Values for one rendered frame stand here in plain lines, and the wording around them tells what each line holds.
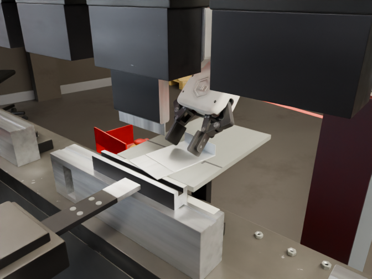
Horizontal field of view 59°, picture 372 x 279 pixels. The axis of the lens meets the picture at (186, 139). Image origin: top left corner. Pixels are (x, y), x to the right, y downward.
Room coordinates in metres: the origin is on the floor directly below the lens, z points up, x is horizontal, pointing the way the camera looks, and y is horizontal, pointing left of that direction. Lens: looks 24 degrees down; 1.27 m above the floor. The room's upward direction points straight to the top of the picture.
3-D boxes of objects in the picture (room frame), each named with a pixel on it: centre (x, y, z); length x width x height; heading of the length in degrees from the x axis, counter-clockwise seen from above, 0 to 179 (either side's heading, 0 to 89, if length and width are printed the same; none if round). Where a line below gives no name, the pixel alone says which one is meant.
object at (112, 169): (0.48, 0.09, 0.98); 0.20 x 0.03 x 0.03; 51
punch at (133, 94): (0.47, 0.07, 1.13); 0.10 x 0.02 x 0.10; 51
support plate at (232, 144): (0.59, -0.03, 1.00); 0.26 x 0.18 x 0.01; 141
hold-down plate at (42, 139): (0.90, 0.50, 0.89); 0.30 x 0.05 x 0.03; 51
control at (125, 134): (1.06, 0.20, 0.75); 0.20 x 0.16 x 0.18; 43
